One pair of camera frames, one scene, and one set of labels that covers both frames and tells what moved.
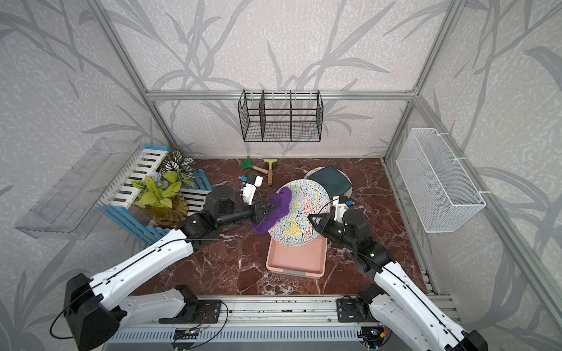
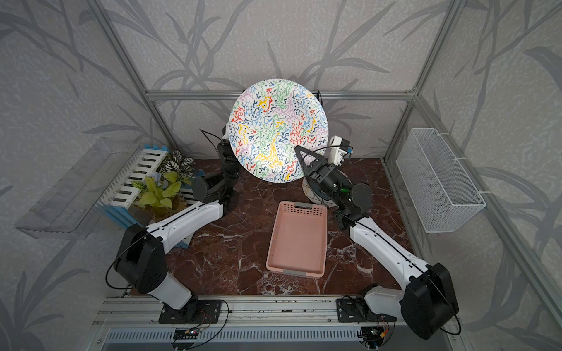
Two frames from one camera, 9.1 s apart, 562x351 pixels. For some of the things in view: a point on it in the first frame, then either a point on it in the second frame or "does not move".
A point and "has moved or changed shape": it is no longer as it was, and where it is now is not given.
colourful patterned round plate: x=296 y=229 -> x=270 y=118
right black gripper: x=325 y=221 -> x=321 y=172
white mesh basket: x=443 y=196 does not move
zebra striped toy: x=178 y=163 does not move
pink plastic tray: x=306 y=260 does not move
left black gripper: x=257 y=213 -> x=230 y=160
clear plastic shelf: x=66 y=211 does not move
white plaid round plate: x=319 y=170 has moved or changed shape
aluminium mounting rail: x=263 y=312 does not move
